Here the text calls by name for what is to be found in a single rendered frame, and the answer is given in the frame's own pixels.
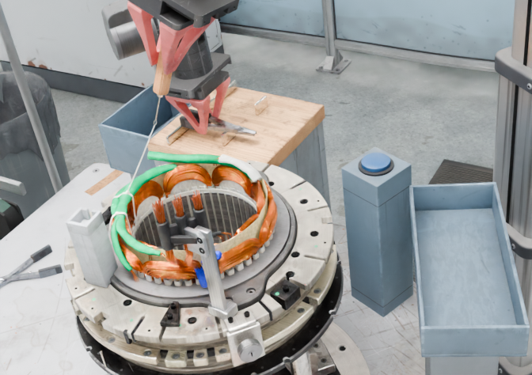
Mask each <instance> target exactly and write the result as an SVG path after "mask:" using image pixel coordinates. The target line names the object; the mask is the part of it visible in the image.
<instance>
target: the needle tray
mask: <svg viewBox="0 0 532 375"><path fill-rule="evenodd" d="M409 198H410V218H411V228H412V247H413V258H414V267H415V278H416V297H417V308H418V317H419V328H420V347H421V357H422V358H425V375H497V374H498V364H499V357H526V356H527V348H528V341H529V333H530V325H529V321H528V318H527V314H526V308H525V305H524V301H523V295H522V291H521V287H520V284H519V277H518V274H517V270H516V266H515V261H514V256H513V253H512V250H511V243H510V240H509V236H508V232H507V227H506V222H505V219H504V213H503V209H502V206H501V201H500V196H499V192H498V188H497V185H496V182H488V183H467V184H427V185H410V186H409Z"/></svg>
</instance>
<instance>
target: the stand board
mask: <svg viewBox="0 0 532 375"><path fill-rule="evenodd" d="M263 96H267V98H268V107H267V108H266V109H265V110H263V111H262V113H260V114H259V115H258V116H256V113H255V108H254V104H255V103H256V102H257V101H258V100H259V99H261V98H262V97H263ZM181 116H182V114H180V115H179V116H178V117H177V118H176V119H175V120H174V121H172V122H171V123H170V124H169V125H167V126H166V127H165V128H163V129H162V130H161V131H160V132H158V133H157V134H156V135H155V136H154V137H153V138H152V139H151V140H150V141H149V143H148V150H149V151H154V152H162V153H172V154H198V153H201V154H212V155H219V156H221V155H222V154H225V155H227V156H230V157H233V158H236V159H238V160H242V161H244V162H247V160H249V161H259V162H263V163H266V164H269V167H270V166H271V165H274V166H277V167H278V166H279V165H280V164H281V163H282V162H283V161H284V160H285V159H286V158H287V157H288V156H289V155H290V154H291V153H292V152H293V151H294V150H295V149H296V148H297V146H298V145H299V144H300V143H301V142H302V141H303V140H304V139H305V138H306V137H307V136H308V135H309V134H310V133H311V132H312V131H313V130H314V129H315V128H316V126H317V125H318V124H319V123H320V122H321V121H322V120H323V119H324V118H325V106H324V105H323V104H316V103H312V102H308V101H304V100H296V99H293V98H289V97H282V96H277V95H273V94H269V93H262V92H258V91H254V90H250V89H243V88H238V87H237V88H236V89H235V90H234V91H233V92H232V93H231V94H230V95H229V96H228V97H226V98H225V99H224V101H223V104H222V109H221V112H220V116H219V118H220V119H222V120H224V121H226V122H229V123H232V124H234V125H239V126H241V127H246V128H249V129H251V130H253V131H256V134H255V136H248V135H243V134H236V137H235V138H233V139H232V140H231V141H230V142H229V143H228V144H227V145H226V146H223V145H222V139H221V134H222V133H223V131H210V130H207V133H206V134H198V133H197V132H196V130H193V129H189V130H188V131H186V132H185V133H184V134H183V135H182V136H180V137H179V138H178V139H177V140H176V141H175V142H174V143H173V144H172V145H171V146H168V145H167V141H166V137H167V136H168V135H169V134H171V133H172V132H173V131H174V130H176V129H177V128H178V127H179V126H180V125H181V122H180V119H179V118H180V117H181Z"/></svg>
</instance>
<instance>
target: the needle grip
mask: <svg viewBox="0 0 532 375"><path fill-rule="evenodd" d="M172 73H173V72H172ZM172 73H170V74H168V75H166V74H164V70H163V64H162V47H161V46H160V51H159V55H158V64H157V69H156V74H155V79H154V87H153V91H154V92H155V93H156V94H157V95H159V96H161V95H166V94H168V92H169V87H170V82H171V77H172Z"/></svg>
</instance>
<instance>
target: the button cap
mask: <svg viewBox="0 0 532 375"><path fill-rule="evenodd" d="M389 167H390V158H389V157H388V156H387V155H385V154H383V153H369V154H367V155H366V156H364V157H363V159H362V168H363V169H365V170H367V171H368V172H381V171H384V170H386V169H388V168H389Z"/></svg>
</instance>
